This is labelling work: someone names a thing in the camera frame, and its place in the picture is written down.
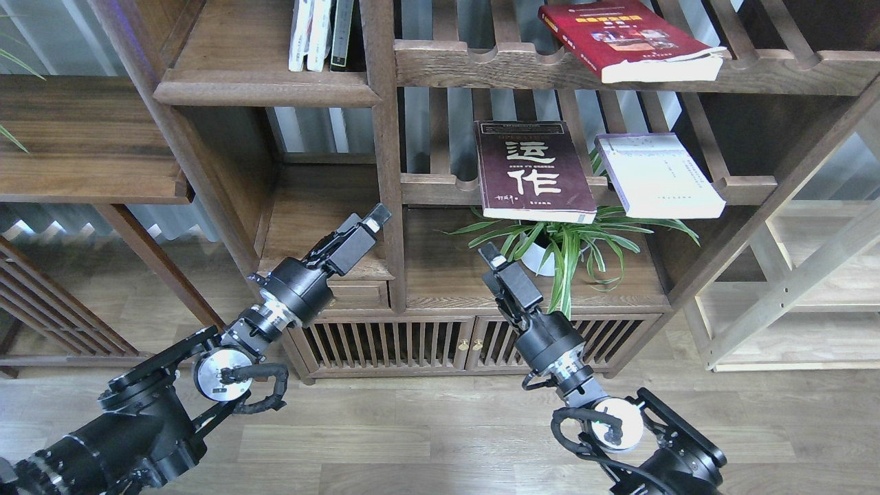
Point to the pale lavender white book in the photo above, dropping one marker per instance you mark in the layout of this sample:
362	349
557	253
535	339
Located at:
656	178

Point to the white plant pot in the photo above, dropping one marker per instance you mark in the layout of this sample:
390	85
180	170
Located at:
536	261

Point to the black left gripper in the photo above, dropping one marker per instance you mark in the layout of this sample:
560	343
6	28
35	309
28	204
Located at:
296	291

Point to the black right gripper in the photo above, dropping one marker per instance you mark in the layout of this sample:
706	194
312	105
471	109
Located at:
548	342

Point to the dark slatted wooden rack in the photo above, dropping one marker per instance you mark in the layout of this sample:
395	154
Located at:
36	302

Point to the red paperback book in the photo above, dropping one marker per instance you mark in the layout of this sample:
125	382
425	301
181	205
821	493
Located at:
624	41

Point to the dark maroon Chinese book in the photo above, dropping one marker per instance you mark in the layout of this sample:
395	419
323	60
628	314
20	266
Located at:
529	170

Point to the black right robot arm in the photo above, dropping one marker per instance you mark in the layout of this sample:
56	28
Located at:
639	442

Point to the white standing book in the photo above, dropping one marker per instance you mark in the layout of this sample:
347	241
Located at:
300	31
320	35

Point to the white standing book middle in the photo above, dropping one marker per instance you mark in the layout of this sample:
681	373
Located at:
320	35

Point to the dark wooden bookshelf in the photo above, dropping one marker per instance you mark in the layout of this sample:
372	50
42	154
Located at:
278	158

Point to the green plant leaves left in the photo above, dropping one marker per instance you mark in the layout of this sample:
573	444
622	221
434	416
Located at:
14	81

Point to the dark wooden side table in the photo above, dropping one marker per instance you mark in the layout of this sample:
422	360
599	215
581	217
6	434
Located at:
92	141

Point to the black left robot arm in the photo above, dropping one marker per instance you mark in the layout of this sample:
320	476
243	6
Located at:
156	416

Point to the dark green standing book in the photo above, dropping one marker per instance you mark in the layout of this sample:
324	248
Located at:
341	37

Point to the white standing book left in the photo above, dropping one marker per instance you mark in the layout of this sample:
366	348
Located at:
300	31

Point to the green spider plant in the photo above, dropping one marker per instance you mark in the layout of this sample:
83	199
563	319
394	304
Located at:
598	246

